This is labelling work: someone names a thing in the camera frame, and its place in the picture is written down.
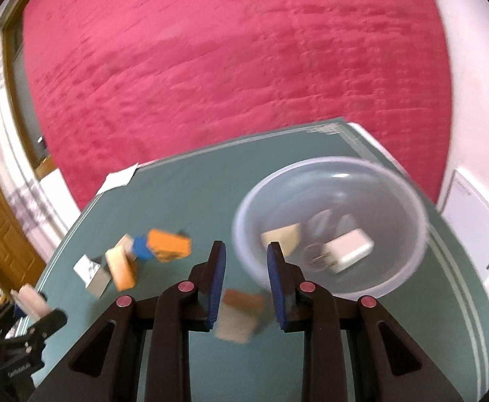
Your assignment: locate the white power adapter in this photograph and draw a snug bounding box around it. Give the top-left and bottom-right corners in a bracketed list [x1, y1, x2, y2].
[311, 229, 375, 275]

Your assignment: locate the brown and beige box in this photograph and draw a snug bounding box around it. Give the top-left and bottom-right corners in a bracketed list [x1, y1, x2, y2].
[214, 289, 266, 343]

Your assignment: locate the green table mat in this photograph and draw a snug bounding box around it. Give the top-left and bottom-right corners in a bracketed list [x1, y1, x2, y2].
[31, 117, 489, 402]

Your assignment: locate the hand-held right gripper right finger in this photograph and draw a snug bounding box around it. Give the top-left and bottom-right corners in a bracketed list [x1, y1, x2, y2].
[266, 242, 465, 402]

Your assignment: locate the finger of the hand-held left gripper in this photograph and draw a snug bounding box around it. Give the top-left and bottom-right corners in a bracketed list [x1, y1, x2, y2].
[27, 309, 68, 344]

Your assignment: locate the clear plastic bowl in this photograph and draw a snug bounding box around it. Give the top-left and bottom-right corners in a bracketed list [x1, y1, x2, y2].
[232, 156, 431, 296]

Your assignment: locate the blue box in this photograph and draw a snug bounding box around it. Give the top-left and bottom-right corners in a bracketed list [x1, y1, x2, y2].
[131, 236, 155, 260]

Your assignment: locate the red quilted bedspread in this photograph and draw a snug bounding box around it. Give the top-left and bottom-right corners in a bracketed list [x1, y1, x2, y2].
[20, 0, 456, 214]

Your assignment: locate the white paper slip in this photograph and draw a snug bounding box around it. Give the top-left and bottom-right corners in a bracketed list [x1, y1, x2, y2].
[98, 163, 140, 193]

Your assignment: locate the white wall panel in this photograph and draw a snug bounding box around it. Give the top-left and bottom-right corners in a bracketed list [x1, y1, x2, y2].
[439, 169, 489, 279]

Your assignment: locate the orange and beige box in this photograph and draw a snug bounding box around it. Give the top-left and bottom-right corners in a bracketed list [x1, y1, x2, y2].
[105, 233, 138, 291]

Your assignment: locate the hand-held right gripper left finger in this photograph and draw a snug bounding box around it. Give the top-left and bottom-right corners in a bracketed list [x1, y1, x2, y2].
[31, 241, 228, 402]

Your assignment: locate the white and grey box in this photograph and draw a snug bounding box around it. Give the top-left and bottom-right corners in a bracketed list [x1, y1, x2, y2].
[74, 255, 111, 299]

